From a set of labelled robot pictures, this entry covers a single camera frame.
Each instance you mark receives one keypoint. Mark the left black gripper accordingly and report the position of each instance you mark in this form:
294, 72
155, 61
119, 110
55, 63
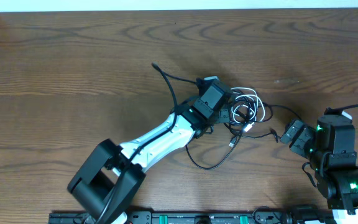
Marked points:
224, 115

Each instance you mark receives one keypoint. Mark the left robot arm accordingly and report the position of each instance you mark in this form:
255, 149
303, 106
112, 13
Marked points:
112, 174

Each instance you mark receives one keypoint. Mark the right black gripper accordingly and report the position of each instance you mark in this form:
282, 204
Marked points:
299, 137

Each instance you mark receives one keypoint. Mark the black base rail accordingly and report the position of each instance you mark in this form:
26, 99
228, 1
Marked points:
262, 215

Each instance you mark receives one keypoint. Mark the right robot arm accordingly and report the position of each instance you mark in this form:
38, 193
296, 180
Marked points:
329, 149

